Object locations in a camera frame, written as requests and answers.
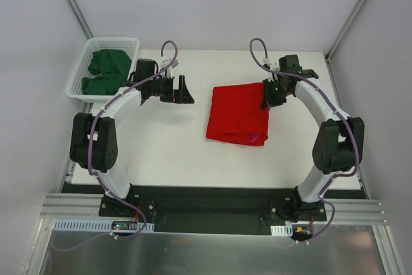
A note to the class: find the green t shirt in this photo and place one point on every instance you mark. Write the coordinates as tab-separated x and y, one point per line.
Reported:
109	69

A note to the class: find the white cable duct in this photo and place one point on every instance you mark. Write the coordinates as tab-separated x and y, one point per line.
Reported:
281	230
84	225

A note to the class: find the left white cable duct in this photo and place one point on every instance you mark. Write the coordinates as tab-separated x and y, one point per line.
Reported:
84	225

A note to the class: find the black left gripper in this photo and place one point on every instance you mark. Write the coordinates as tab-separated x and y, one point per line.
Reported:
175	89

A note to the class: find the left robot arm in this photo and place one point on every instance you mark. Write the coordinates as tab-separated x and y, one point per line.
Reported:
94	145

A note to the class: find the right aluminium frame post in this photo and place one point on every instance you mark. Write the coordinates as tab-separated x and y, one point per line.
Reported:
347	26

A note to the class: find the pink t shirt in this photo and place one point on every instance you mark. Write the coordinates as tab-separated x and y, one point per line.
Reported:
253	138

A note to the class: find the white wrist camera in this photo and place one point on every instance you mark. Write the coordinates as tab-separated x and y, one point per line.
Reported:
170	63
268	62

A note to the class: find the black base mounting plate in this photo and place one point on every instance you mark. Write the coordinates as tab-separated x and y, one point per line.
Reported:
212	210

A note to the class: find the right white cable duct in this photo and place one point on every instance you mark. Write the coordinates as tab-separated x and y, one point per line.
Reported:
281	230

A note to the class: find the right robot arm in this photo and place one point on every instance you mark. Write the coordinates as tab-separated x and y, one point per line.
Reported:
337	151

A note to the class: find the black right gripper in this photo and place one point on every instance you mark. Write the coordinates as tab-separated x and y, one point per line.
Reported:
271	93

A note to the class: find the red t shirt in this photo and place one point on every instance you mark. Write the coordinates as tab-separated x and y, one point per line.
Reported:
236	113

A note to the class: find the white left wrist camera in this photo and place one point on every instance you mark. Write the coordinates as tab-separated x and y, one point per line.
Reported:
170	63

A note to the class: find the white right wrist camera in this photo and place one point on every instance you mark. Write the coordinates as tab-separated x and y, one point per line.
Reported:
268	62

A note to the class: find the aluminium front rail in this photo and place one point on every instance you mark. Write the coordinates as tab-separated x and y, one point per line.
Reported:
83	201

